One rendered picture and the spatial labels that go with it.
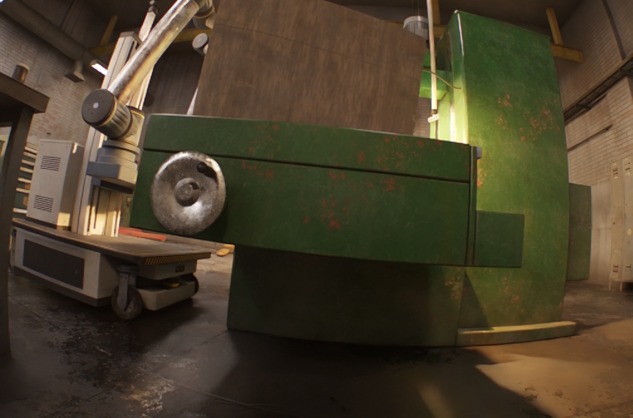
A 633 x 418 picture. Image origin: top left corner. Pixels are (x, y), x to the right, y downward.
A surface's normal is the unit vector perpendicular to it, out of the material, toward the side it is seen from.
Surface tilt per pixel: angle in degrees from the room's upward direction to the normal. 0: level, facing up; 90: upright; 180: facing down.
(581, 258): 90
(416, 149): 90
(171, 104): 90
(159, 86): 90
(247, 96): 104
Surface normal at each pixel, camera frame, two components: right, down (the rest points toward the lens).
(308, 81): 0.29, 0.11
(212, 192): -0.29, -0.16
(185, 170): 0.02, 0.11
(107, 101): 0.23, -0.18
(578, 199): -0.01, -0.18
